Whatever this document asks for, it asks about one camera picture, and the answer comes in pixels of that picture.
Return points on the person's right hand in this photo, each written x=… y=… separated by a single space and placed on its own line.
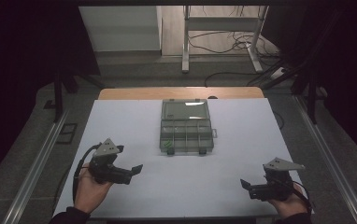
x=287 y=206

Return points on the clear plastic compartment box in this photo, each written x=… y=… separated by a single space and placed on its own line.
x=186 y=130

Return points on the wooden table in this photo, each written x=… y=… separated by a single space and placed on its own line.
x=154 y=93

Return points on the person's left hand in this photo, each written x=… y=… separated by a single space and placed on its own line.
x=91 y=194

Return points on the metal floor rail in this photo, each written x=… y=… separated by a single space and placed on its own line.
x=35 y=171
x=329 y=155

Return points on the dark floor socket plate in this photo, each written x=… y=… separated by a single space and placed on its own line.
x=66 y=133

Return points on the white cabinet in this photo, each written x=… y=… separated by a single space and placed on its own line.
x=120 y=28

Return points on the white power strip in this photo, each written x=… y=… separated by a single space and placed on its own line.
x=277 y=73

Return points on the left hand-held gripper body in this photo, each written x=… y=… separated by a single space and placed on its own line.
x=108 y=169

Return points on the white table board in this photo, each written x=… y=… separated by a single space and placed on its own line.
x=182 y=180

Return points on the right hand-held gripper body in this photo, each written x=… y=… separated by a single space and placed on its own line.
x=273 y=188

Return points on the white metal desk frame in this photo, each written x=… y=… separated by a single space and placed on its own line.
x=221 y=23

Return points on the dark metal stand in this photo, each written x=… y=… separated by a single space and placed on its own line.
x=58 y=93
x=312 y=90

